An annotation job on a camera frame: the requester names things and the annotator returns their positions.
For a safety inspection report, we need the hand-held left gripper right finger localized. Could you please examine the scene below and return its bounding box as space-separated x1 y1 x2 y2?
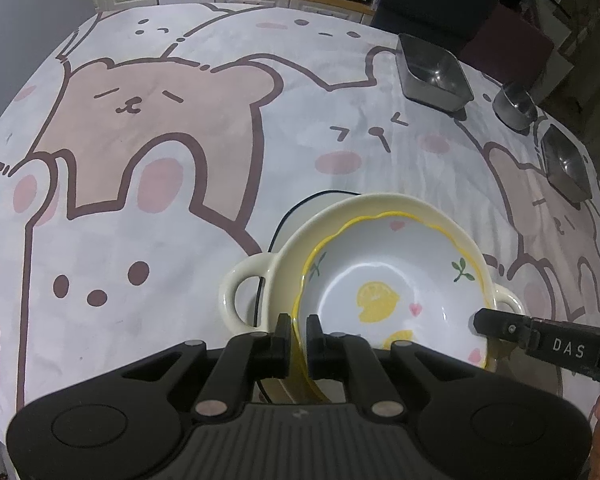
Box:
306 313 477 419

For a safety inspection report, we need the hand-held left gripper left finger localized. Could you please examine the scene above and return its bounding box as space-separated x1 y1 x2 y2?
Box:
122 312 294 419

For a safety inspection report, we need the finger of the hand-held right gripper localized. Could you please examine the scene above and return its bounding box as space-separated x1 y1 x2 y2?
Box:
472 307 532 357

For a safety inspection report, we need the yellow rimmed lemon print bowl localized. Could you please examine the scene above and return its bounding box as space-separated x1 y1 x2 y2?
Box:
291 210 491 403

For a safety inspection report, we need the cream bowl with handles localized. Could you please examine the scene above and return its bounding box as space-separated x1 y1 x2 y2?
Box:
219 192 525 403

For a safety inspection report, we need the small round steel bowl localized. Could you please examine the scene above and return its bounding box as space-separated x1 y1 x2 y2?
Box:
492 82 539 132

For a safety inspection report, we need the large square steel dish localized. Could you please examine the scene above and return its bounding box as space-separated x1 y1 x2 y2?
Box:
396 32 475 112

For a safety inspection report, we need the white plate with black rim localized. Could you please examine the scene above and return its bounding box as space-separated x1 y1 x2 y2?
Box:
252 189 363 406

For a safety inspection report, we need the small square steel dish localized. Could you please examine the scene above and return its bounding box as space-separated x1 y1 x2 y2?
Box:
539 124 595 205

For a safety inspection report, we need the bear print tablecloth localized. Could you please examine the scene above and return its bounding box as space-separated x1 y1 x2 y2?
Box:
0 1 600 480

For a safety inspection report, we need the maroon chair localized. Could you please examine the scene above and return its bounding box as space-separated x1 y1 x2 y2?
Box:
459 4 555 97

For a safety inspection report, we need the dark blue chair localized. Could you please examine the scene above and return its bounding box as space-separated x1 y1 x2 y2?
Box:
370 0 499 47

